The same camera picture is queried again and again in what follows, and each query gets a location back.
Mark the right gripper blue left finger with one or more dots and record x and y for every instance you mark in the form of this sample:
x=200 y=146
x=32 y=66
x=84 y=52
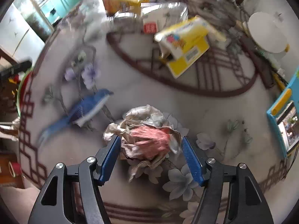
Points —
x=106 y=159

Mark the floral table cloth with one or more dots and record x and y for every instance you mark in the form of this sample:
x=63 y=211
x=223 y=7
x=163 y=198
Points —
x=94 y=68

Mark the yellow tea carton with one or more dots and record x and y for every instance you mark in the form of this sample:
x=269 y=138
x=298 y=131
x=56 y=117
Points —
x=131 y=6

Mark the clear plastic bottle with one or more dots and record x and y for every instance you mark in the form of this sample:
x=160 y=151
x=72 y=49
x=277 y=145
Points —
x=158 y=16

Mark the red bin green rim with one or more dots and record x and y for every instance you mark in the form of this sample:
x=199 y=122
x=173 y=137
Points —
x=21 y=90

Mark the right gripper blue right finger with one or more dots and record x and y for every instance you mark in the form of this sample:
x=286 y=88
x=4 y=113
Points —
x=196 y=161

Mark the pink brown paper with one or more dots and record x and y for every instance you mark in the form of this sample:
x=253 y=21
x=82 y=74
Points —
x=148 y=138

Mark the white round fan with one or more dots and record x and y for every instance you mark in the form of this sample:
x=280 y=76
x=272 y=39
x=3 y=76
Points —
x=266 y=33

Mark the blue yellow toy box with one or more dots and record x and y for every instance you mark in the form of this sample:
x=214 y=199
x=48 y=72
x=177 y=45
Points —
x=283 y=117

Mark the yellow white flat box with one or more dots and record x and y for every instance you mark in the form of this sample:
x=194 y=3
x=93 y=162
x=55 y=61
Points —
x=184 y=43

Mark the white refrigerator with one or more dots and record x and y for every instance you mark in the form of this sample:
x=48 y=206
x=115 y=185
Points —
x=18 y=39

